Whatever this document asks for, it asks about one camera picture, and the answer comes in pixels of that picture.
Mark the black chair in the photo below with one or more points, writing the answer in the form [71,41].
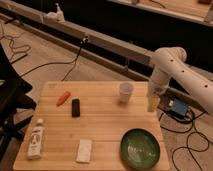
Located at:
[13,95]

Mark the black eraser block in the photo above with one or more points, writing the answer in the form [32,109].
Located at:
[75,108]

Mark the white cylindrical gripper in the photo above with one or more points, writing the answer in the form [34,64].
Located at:
[157,86]

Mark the grey metal rail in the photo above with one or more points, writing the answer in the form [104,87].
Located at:
[118,31]

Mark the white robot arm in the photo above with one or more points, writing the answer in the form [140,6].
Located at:
[169,63]

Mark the white plastic bottle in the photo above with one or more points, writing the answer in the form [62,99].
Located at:
[36,140]

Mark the orange carrot toy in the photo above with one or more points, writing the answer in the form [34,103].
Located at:
[61,100]

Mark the white clamp on rail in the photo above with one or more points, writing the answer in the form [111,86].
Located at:
[58,15]

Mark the green glass bowl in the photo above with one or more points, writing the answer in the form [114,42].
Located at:
[139,149]

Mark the blue power box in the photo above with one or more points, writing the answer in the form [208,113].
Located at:
[178,108]

